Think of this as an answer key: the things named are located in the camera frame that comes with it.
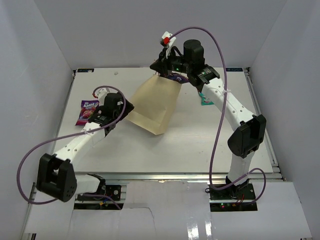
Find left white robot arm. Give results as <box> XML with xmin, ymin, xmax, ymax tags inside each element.
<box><xmin>36</xmin><ymin>92</ymin><xmax>134</xmax><ymax>202</ymax></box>

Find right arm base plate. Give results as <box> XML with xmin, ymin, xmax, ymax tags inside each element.
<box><xmin>205</xmin><ymin>183</ymin><xmax>256</xmax><ymax>201</ymax></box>

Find aluminium frame rail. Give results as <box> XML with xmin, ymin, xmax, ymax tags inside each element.
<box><xmin>87</xmin><ymin>172</ymin><xmax>283</xmax><ymax>182</ymax></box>

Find purple pink gummy bag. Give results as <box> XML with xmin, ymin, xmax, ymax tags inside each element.
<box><xmin>75</xmin><ymin>100</ymin><xmax>99</xmax><ymax>126</ymax></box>

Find dark blue snack bag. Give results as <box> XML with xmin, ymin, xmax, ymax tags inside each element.
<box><xmin>167</xmin><ymin>72</ymin><xmax>189</xmax><ymax>84</ymax></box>

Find right blue table label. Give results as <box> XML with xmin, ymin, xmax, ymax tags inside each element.
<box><xmin>226</xmin><ymin>67</ymin><xmax>243</xmax><ymax>72</ymax></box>

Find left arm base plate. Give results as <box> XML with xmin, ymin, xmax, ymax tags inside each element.
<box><xmin>76</xmin><ymin>185</ymin><xmax>122</xmax><ymax>201</ymax></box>

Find left blue table label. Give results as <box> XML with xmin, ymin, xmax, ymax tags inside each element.
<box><xmin>77</xmin><ymin>68</ymin><xmax>95</xmax><ymax>73</ymax></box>

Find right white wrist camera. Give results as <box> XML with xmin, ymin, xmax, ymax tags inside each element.
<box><xmin>160</xmin><ymin>31</ymin><xmax>177</xmax><ymax>58</ymax></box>

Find beige paper bag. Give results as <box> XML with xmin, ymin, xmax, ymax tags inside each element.
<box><xmin>126</xmin><ymin>75</ymin><xmax>182</xmax><ymax>135</ymax></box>

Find teal candy bag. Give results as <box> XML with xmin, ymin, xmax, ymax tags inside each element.
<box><xmin>197</xmin><ymin>91</ymin><xmax>214</xmax><ymax>106</ymax></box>

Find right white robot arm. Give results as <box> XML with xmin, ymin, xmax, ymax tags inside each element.
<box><xmin>150</xmin><ymin>36</ymin><xmax>267</xmax><ymax>200</ymax></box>

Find blue table label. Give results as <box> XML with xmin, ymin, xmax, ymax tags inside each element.
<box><xmin>77</xmin><ymin>68</ymin><xmax>95</xmax><ymax>73</ymax></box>
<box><xmin>226</xmin><ymin>67</ymin><xmax>243</xmax><ymax>72</ymax></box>

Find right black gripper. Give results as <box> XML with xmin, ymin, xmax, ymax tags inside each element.
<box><xmin>150</xmin><ymin>46</ymin><xmax>193</xmax><ymax>78</ymax></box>

